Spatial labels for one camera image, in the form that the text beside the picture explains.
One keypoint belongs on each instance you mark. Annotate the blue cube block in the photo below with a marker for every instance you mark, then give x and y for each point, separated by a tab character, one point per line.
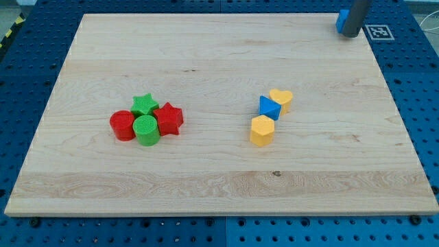
341	19

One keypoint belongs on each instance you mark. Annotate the green star block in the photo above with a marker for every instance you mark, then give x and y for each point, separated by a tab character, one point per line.
144	105

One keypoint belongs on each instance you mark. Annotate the wooden board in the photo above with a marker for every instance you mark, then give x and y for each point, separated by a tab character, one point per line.
342	149

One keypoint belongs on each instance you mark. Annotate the green cylinder block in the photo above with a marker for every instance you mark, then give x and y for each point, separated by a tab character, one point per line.
146	130

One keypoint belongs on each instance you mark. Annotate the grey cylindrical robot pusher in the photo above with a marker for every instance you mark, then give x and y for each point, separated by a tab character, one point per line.
356	17

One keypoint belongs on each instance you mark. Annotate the red star block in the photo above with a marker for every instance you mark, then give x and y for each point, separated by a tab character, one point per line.
169	119

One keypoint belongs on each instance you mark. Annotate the red cylinder block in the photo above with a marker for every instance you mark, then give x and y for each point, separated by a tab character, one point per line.
121	123

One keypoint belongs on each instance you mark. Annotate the yellow heart block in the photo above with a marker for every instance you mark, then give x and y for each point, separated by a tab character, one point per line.
284	98

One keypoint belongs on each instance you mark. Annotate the blue triangle block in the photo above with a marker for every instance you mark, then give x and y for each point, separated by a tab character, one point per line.
269	108

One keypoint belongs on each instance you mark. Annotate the yellow hexagon block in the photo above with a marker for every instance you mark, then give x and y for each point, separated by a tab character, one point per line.
262	130

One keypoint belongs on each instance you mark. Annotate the white fiducial marker tag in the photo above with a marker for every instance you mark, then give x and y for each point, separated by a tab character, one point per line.
379	32

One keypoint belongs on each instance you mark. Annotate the black yellow hazard tape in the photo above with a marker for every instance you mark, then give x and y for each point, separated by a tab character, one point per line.
12	32

